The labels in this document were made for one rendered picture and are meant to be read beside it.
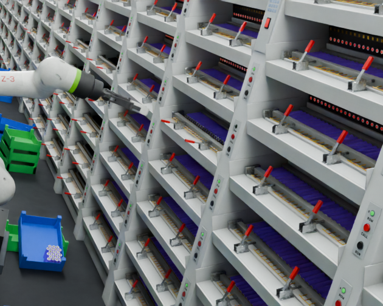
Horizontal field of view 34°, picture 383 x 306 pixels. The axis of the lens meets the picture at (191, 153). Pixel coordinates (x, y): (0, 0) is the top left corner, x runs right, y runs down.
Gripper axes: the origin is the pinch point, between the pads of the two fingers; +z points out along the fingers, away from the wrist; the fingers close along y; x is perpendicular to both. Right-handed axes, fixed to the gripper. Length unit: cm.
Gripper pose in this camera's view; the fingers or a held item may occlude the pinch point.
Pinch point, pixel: (138, 107)
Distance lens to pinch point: 236.0
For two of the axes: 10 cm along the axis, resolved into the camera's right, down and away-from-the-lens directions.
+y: 3.5, 3.0, -8.8
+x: 4.3, -8.9, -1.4
